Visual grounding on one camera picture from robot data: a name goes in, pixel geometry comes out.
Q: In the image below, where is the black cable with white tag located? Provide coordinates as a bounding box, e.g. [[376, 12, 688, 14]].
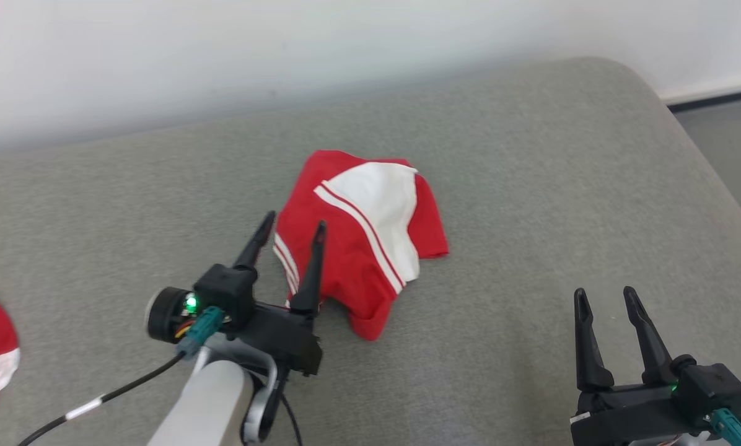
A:
[[16, 353, 186, 446]]

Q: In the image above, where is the teal cable connector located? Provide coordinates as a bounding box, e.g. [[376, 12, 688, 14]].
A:
[[176, 308, 226, 361], [710, 408, 741, 446]]

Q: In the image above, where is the red jersey with black number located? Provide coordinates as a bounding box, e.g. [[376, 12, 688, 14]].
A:
[[273, 149, 450, 342]]

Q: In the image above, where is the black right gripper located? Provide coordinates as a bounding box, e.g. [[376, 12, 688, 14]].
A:
[[570, 286, 719, 446]]

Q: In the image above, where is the thin black cable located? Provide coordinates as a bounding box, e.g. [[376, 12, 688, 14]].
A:
[[276, 372, 304, 446]]

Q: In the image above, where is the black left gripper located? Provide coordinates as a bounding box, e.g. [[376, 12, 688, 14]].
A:
[[146, 210, 328, 377]]

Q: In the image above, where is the wall baseboard strip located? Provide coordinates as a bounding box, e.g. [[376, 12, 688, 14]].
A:
[[659, 71, 741, 113]]

